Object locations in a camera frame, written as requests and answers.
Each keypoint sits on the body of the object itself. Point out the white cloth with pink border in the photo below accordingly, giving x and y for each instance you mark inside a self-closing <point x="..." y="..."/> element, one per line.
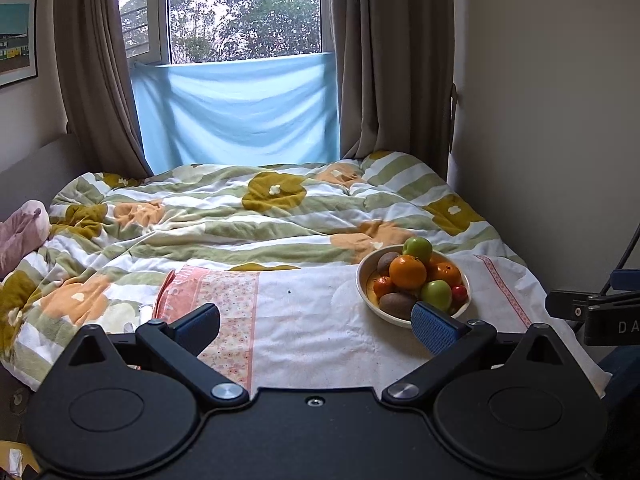
<point x="310" y="320"/>

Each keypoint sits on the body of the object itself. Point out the medium orange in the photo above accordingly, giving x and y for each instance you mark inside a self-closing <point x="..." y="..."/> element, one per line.
<point x="446" y="274"/>

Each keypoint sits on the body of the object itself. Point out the grey upholstered headboard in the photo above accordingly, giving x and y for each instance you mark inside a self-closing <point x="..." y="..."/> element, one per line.
<point x="35" y="170"/>

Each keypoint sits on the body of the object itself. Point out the small mandarin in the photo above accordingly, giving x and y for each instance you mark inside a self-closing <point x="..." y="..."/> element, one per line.
<point x="384" y="286"/>

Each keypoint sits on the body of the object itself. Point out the light blue cloth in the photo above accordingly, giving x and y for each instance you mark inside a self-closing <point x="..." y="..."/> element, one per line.
<point x="235" y="110"/>

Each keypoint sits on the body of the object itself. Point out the red tomato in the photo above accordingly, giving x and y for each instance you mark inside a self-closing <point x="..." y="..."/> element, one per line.
<point x="459" y="293"/>

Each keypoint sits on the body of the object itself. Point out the brown curtain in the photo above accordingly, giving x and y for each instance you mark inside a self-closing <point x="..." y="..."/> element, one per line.
<point x="95" y="70"/>
<point x="390" y="60"/>

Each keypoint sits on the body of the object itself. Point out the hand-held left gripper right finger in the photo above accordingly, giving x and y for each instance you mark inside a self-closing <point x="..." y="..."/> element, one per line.
<point x="432" y="330"/>

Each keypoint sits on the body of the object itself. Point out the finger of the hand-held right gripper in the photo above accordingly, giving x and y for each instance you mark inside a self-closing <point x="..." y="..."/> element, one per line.
<point x="627" y="280"/>
<point x="570" y="304"/>

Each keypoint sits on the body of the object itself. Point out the green apple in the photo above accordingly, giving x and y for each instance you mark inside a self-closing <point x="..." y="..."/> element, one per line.
<point x="436" y="294"/>
<point x="417" y="248"/>

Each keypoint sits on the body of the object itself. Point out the cream ceramic bowl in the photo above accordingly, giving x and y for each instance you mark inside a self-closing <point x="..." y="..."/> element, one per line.
<point x="366" y="285"/>

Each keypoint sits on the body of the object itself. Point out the brown kiwi with green sticker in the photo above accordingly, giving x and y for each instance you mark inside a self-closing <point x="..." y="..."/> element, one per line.
<point x="386" y="261"/>

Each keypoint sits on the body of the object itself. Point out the pink plush toy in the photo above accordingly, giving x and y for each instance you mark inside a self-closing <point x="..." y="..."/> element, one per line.
<point x="22" y="237"/>

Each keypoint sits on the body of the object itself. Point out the window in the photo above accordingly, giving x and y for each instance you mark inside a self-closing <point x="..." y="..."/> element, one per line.
<point x="240" y="10"/>

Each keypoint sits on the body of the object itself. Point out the brown cardboard piece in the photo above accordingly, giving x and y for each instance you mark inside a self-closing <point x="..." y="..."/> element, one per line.
<point x="12" y="452"/>

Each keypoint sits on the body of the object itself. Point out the floral striped quilt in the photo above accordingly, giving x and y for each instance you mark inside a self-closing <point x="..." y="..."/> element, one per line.
<point x="200" y="220"/>

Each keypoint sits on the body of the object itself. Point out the framed wall picture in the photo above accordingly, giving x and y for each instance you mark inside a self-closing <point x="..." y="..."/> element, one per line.
<point x="15" y="40"/>

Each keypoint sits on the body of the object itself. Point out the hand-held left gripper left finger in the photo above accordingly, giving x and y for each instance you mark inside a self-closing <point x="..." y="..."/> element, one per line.
<point x="200" y="327"/>

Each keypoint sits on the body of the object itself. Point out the dark blue clothing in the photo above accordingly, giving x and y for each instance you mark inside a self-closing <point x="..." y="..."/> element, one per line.
<point x="625" y="375"/>

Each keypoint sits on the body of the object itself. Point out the large orange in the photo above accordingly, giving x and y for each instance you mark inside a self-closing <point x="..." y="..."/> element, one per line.
<point x="407" y="271"/>

